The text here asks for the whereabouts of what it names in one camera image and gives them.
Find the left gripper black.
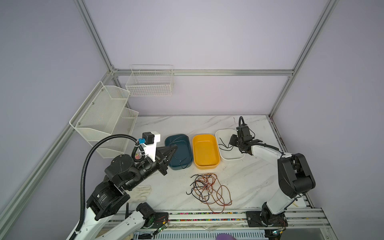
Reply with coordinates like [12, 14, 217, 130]
[125, 144, 178, 191]

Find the black cable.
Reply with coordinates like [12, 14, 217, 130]
[185, 172, 223, 202]

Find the red cable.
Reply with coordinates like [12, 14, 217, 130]
[191, 173, 233, 214]

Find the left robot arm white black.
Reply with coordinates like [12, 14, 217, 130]
[68, 132, 178, 240]

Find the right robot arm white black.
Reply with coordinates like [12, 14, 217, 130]
[230, 116, 316, 227]

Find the dark teal plastic bin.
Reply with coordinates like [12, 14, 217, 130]
[165, 134, 193, 171]

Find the white plastic bin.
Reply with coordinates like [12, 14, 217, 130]
[215, 129, 245, 162]

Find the yellow plastic bin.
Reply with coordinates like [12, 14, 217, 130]
[193, 134, 221, 170]

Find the white work glove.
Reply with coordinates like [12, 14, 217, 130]
[127, 185, 152, 204]

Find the lower white mesh shelf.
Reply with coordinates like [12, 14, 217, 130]
[94, 107, 139, 159]

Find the white mesh shelf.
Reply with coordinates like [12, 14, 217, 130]
[69, 82, 130, 142]
[94, 107, 139, 159]

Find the upper white mesh shelf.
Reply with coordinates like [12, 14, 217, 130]
[69, 82, 130, 142]

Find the purple object at edge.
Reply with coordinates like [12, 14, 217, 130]
[216, 234, 236, 240]

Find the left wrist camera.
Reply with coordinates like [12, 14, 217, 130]
[139, 132, 161, 162]

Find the white wire wall basket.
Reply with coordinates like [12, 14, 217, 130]
[126, 65, 174, 97]

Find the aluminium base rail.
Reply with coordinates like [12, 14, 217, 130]
[101, 207, 331, 232]

